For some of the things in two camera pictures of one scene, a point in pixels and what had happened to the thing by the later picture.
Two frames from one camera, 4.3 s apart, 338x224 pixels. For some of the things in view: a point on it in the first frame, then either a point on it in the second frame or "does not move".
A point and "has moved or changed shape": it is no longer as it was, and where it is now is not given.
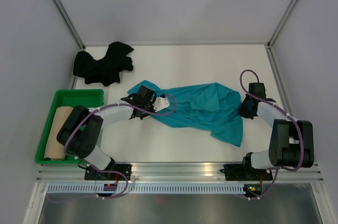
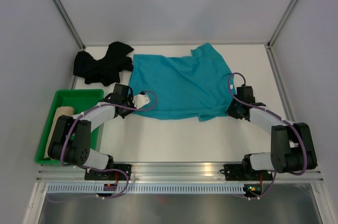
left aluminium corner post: (61, 7) does not move
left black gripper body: (149, 106) to (128, 102)
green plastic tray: (90, 98) does not move
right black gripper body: (243, 110) to (233, 109)
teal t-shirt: (218, 105) has moved or changed shape
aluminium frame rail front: (169, 171) does not move
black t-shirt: (106, 71) does not move
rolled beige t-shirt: (54, 150) does not move
